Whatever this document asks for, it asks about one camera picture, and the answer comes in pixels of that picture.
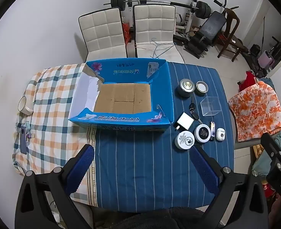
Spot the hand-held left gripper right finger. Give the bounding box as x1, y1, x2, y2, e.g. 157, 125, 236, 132
190, 145, 269, 229

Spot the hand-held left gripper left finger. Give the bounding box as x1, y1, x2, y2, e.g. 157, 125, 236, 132
15, 144, 95, 229

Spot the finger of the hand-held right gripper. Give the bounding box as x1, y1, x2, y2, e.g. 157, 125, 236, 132
260, 133, 281, 164

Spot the white round tin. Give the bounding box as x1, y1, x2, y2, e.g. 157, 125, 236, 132
174, 131, 195, 150

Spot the clear plastic box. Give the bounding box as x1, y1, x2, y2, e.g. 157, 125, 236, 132
200, 97, 221, 117

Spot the black car key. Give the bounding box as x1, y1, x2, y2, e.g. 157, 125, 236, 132
188, 97, 200, 122

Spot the round metal lid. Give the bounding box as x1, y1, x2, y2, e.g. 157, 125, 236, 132
195, 81, 208, 94

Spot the round metal tin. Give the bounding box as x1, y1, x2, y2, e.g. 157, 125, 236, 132
177, 79, 195, 98

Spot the blue cardboard box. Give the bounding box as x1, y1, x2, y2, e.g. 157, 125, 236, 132
68, 58, 174, 133

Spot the black rimmed round tin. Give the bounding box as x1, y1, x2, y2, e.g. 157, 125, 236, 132
194, 124, 211, 144

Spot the orange floral cushion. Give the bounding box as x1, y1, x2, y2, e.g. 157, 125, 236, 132
228, 81, 281, 142

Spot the white earbuds case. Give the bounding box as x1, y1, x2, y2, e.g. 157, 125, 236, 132
215, 129, 226, 141

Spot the small black silver lighter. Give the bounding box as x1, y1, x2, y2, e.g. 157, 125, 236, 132
209, 121, 216, 141

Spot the white charger plug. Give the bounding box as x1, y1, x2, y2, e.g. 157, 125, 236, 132
174, 112, 195, 131

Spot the small clear plastic item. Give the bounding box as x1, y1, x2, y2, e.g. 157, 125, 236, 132
26, 122, 36, 140

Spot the blue smartphone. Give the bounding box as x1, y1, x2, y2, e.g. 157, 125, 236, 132
19, 126, 28, 155

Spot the red cloth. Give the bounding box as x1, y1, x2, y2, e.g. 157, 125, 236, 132
238, 71, 259, 91

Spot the orange blue plaid cloth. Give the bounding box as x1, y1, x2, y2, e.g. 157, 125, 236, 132
13, 63, 100, 207

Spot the pink suitcase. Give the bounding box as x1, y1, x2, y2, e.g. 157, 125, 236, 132
259, 50, 275, 68

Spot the white mug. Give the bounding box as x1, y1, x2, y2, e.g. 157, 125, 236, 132
17, 96, 33, 115

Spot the brown wooden chair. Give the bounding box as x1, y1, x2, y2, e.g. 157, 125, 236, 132
217, 7, 242, 61

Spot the black weight bench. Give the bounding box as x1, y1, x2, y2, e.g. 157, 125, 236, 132
174, 11, 227, 59

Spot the white padded chair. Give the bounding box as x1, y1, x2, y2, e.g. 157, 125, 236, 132
78, 7, 128, 61
133, 4, 179, 59

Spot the red plastic bag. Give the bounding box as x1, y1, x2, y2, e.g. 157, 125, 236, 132
123, 23, 131, 44

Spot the black barbell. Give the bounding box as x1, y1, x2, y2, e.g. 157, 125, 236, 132
104, 0, 211, 19

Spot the white barbell rack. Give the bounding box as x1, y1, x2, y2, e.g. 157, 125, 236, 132
124, 0, 203, 34

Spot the blue wire hanger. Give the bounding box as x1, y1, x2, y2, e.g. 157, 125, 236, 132
151, 37, 179, 59

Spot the white wire hanger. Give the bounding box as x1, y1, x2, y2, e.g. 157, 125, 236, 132
134, 43, 177, 53

